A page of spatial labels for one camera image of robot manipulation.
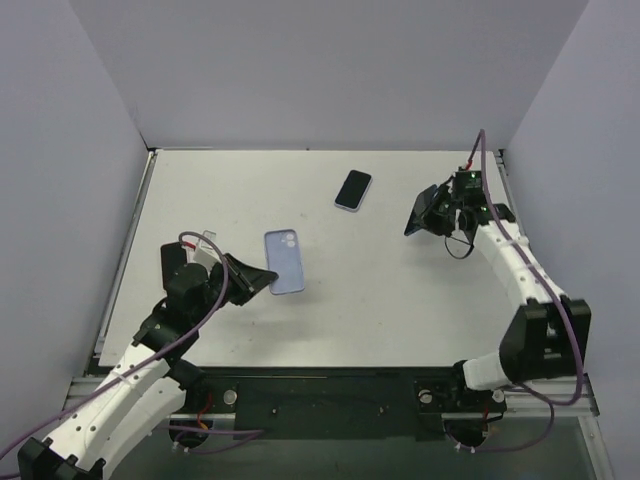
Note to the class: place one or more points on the black phone on table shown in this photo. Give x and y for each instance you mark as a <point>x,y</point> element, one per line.
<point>353,190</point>

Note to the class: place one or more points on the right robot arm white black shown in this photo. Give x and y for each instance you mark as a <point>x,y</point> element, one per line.
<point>548,334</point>

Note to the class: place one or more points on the lilac phone case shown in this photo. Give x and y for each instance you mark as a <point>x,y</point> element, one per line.
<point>283,256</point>

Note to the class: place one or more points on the blue phone black screen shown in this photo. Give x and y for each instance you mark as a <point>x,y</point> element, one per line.
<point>421,207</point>

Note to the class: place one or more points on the aluminium frame rail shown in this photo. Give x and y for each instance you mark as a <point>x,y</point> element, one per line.
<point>519,402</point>

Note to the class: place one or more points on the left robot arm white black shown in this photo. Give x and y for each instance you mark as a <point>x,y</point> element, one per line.
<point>149,381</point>

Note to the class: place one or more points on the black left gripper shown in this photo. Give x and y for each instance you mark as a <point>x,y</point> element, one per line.
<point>237,279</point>

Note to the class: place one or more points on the phone in pink case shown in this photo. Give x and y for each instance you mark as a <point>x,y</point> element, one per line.
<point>173,256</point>

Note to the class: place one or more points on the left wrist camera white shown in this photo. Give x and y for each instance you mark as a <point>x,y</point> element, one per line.
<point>201,251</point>

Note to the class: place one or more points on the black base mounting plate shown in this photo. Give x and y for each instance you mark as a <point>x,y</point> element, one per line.
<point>341,403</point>

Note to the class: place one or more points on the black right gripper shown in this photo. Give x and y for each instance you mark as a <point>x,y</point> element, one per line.
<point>435,210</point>

